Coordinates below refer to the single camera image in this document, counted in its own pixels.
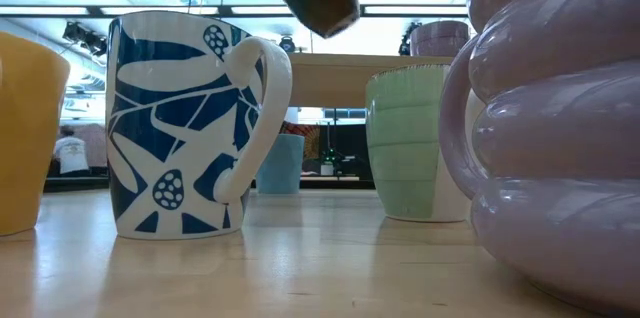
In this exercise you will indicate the black aluminium table frame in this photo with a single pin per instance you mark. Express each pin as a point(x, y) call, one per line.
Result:
point(80, 184)

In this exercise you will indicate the wooden shelf riser black legs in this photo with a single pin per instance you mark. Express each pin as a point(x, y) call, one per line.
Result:
point(330, 80)

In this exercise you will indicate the lilac ribbed bubble mug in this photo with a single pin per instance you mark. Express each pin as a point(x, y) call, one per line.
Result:
point(550, 133)

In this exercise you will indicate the black partition panels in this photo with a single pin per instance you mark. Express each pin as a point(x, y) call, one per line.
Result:
point(352, 143)

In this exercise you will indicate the dusty purple mug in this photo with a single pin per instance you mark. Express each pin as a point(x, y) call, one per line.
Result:
point(440, 38)

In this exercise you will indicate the green mug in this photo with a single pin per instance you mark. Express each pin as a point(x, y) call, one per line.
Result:
point(405, 148)

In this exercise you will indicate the orange mug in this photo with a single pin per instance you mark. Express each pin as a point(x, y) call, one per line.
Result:
point(25, 133)

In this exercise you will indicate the black stage lights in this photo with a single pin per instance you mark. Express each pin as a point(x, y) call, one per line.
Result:
point(85, 38)

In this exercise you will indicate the orange patterned tapestry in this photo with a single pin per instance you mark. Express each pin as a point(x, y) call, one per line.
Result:
point(307, 140)

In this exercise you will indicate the white cloth covered table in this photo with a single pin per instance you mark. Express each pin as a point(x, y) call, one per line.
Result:
point(98, 143)

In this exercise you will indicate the person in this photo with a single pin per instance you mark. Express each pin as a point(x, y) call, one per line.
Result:
point(71, 155)

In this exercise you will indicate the white mug blue leaf pattern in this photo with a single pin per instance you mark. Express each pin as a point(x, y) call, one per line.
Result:
point(175, 108)

